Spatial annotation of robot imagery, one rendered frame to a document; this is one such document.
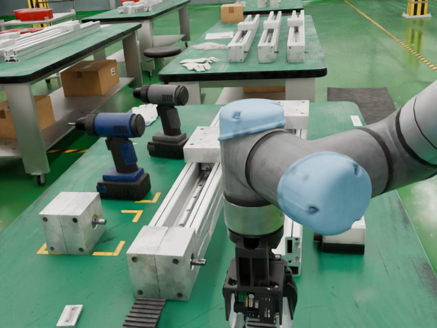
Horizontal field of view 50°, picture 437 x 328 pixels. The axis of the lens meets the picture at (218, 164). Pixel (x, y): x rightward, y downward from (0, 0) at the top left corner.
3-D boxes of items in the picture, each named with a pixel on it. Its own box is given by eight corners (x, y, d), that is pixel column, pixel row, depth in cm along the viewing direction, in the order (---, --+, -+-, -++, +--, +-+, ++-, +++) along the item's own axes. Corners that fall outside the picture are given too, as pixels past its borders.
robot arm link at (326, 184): (406, 144, 43) (328, 116, 52) (309, 174, 39) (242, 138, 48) (399, 218, 46) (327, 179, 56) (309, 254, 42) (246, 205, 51)
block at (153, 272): (201, 302, 81) (196, 256, 77) (133, 297, 83) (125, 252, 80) (211, 271, 89) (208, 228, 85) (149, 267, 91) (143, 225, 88)
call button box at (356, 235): (364, 255, 91) (366, 226, 88) (313, 252, 93) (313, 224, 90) (361, 233, 98) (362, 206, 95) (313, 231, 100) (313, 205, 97)
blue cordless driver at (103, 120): (145, 202, 117) (133, 118, 108) (74, 198, 122) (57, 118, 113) (156, 189, 124) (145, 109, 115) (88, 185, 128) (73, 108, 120)
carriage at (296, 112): (307, 138, 135) (308, 115, 132) (269, 138, 137) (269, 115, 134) (308, 120, 149) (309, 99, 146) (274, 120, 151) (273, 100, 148)
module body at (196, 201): (199, 270, 90) (196, 232, 86) (149, 267, 91) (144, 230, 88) (251, 130, 161) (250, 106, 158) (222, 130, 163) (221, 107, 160)
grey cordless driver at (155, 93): (185, 161, 140) (177, 89, 131) (129, 154, 148) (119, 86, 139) (196, 151, 146) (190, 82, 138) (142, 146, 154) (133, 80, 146)
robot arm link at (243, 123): (240, 122, 47) (203, 103, 54) (245, 217, 52) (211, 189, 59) (304, 107, 50) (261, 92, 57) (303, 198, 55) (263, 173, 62)
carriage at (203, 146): (228, 173, 116) (226, 148, 113) (185, 172, 118) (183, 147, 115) (238, 149, 130) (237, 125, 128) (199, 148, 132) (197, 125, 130)
